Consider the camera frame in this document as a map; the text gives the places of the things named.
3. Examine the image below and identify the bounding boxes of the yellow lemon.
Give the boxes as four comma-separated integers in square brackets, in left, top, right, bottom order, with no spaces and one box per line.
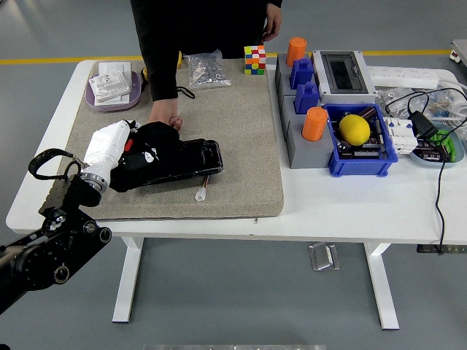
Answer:
[339,114,371,147]

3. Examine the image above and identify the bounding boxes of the grey windowed electrical box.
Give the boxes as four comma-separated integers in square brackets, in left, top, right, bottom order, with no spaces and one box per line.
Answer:
[312,50,377,106]

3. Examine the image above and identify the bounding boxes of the white socket module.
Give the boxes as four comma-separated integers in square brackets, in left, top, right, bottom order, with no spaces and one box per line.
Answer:
[88,71,131,102]

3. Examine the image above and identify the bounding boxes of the white power strip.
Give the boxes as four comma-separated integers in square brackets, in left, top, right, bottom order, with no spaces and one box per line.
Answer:
[366,65,441,90]

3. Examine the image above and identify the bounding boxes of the orange cylinder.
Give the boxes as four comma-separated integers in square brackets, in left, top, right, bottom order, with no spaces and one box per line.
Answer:
[285,36,308,68]
[301,106,329,142]

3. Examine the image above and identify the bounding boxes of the white circuit breaker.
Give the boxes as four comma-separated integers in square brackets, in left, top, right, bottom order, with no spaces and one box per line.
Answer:
[382,116,419,155]

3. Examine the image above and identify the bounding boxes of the person's right hand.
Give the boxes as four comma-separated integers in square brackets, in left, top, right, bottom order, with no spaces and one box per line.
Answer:
[147,98,183,131]

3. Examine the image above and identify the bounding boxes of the clear bag of washers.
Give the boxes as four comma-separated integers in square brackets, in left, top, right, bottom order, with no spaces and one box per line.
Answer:
[183,49,233,90]

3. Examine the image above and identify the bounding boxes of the large white switch plate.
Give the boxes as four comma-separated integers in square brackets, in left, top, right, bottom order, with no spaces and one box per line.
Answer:
[95,61,132,107]

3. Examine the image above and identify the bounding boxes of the black table control box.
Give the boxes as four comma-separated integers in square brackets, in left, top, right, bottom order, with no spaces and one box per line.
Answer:
[416,244,467,255]

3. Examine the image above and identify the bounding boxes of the clear bags of parts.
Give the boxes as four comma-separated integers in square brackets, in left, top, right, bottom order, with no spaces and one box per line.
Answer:
[374,86,467,122]

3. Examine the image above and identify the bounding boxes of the black power cord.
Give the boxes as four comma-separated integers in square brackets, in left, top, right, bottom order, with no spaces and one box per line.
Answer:
[385,90,467,256]

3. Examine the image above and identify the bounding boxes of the grey cart with red wheel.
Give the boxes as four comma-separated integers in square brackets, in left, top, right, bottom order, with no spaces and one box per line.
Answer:
[449,39,467,69]

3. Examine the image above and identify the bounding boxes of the person's left hand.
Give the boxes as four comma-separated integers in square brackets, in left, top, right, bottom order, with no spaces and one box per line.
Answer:
[261,2,283,42]

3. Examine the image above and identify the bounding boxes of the person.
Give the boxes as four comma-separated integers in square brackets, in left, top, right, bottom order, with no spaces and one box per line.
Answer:
[129,0,283,61]

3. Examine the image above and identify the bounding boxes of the white plug with wires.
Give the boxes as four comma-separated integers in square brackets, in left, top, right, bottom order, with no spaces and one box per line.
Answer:
[195,174,211,203]

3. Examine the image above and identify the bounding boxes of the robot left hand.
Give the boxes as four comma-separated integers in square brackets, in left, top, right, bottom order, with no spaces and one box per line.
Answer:
[82,119,162,179]

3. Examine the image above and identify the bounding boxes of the blue plastic block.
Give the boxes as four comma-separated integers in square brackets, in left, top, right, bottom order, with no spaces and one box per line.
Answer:
[290,57,315,91]
[294,82,321,116]

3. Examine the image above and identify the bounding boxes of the colourful puzzle cube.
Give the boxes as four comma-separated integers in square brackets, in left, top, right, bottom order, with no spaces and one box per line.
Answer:
[243,44,267,76]

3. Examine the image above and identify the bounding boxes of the green terminal block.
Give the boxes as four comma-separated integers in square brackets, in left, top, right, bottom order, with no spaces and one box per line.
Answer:
[426,129,459,163]

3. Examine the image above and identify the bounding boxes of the light blue dish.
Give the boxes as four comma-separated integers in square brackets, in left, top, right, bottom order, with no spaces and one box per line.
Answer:
[408,122,466,168]

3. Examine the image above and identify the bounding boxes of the white table leg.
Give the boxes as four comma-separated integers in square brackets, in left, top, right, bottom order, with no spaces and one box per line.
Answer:
[112,236,145,324]
[363,243,401,331]

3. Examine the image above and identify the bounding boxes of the grey-brown mat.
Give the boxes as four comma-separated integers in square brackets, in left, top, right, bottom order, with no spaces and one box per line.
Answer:
[47,58,285,222]

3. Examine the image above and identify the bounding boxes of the blue plastic bin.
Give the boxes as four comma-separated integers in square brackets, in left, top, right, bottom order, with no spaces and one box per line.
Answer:
[323,103,399,179]

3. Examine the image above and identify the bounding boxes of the grey base block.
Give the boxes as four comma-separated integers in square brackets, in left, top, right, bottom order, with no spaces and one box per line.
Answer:
[274,52,322,98]
[280,95,335,170]

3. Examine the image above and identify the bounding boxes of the purple oval tray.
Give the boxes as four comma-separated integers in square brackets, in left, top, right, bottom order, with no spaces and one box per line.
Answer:
[85,69,143,112]

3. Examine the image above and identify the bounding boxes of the silver metal floor plate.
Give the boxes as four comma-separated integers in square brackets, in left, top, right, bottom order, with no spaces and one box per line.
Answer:
[308,242,341,273]

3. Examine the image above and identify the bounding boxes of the white cable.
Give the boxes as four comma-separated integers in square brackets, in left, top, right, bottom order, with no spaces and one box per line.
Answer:
[436,78,467,129]

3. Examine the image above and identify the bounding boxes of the black power adapter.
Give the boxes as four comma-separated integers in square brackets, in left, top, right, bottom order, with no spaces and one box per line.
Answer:
[407,111,439,140]

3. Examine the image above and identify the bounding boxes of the dark circuit board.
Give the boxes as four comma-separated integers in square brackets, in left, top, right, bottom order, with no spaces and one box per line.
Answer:
[337,134,388,160]

